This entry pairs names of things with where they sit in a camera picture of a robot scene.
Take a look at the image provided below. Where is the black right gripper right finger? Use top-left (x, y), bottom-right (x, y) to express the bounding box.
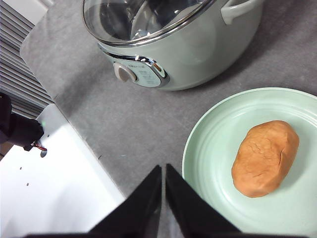
top-left (165, 164), bottom-right (309, 238)

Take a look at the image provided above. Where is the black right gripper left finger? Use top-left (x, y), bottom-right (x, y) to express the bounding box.
top-left (24, 165), bottom-right (162, 238)

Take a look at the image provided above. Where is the green plate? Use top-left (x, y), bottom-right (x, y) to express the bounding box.
top-left (182, 87), bottom-right (317, 234)

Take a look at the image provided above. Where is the brown potato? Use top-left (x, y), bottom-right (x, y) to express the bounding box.
top-left (231, 120), bottom-right (300, 198)

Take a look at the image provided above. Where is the glass steamer lid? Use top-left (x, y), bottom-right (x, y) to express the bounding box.
top-left (82, 0), bottom-right (216, 47)

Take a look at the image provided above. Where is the green electric steamer pot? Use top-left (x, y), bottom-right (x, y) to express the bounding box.
top-left (83, 0), bottom-right (264, 91)

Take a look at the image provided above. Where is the grey table mat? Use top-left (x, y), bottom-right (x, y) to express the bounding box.
top-left (20, 0), bottom-right (317, 238)

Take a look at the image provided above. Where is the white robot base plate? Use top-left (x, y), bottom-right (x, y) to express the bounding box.
top-left (0, 103), bottom-right (126, 238)

